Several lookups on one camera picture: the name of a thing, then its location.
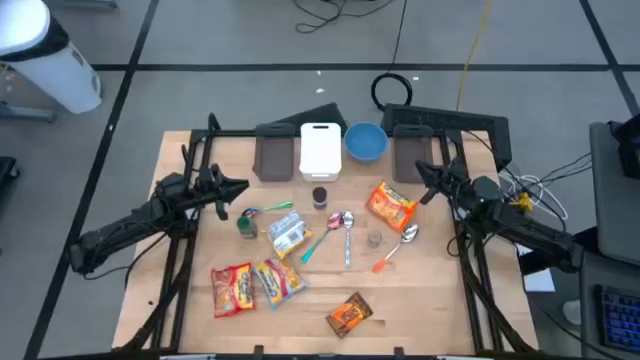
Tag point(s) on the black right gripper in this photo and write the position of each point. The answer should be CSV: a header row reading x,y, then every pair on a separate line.
x,y
455,180

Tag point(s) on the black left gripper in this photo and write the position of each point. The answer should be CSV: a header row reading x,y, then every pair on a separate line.
x,y
210,185

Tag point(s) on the green-lidded spice jar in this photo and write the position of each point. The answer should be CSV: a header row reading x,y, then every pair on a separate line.
x,y
247,227

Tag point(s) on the yellow and silver ramen packet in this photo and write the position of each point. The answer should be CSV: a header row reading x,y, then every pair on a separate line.
x,y
287,234

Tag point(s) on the red ramen packet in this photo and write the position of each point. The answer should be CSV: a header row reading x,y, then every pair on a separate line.
x,y
232,291

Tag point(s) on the spice bottle purple label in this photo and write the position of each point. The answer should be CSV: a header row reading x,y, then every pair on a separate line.
x,y
320,197

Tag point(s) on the yellow blue ramen packet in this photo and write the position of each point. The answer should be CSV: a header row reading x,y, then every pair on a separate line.
x,y
280,282

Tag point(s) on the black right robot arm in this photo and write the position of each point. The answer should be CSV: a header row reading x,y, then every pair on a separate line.
x,y
530,232

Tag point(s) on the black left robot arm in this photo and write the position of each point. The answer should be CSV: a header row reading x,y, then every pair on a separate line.
x,y
125,227

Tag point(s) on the grey plastic bin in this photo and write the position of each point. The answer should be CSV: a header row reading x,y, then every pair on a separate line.
x,y
274,160
407,150

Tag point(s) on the orange ramen packet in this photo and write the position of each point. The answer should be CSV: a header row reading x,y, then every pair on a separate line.
x,y
391,206

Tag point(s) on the right grey bin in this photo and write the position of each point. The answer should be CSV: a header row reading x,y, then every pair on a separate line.
x,y
450,120

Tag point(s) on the blue bowl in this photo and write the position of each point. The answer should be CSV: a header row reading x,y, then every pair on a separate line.
x,y
366,142

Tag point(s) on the small cork-stoppered glass jar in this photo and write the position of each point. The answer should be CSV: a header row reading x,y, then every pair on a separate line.
x,y
374,239

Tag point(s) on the yellow connector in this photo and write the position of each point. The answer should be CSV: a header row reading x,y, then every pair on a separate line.
x,y
523,202

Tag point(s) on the white plastic bin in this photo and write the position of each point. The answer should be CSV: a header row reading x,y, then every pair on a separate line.
x,y
320,150

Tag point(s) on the white paper sheet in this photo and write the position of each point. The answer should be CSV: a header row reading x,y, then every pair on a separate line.
x,y
539,282
522,250

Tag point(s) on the black slanted panel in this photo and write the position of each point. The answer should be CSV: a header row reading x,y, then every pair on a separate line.
x,y
320,117

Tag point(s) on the black beam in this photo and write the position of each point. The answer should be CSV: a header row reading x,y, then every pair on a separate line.
x,y
530,265

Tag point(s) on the brown orange snack pouch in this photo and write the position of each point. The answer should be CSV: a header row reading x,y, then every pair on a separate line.
x,y
350,315

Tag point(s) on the black table clamp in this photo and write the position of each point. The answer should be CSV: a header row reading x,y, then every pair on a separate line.
x,y
399,352
259,351

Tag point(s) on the grey desk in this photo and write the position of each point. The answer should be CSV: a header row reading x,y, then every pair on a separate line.
x,y
587,310
615,215

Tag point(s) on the white computer mouse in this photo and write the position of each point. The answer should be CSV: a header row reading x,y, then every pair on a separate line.
x,y
572,312

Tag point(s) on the black electronic box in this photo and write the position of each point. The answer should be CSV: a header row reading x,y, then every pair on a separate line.
x,y
631,150

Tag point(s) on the grey furniture foot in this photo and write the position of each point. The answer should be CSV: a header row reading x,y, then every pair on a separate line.
x,y
30,116

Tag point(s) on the backlit keyboard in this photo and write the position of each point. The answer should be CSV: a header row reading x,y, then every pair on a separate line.
x,y
620,320

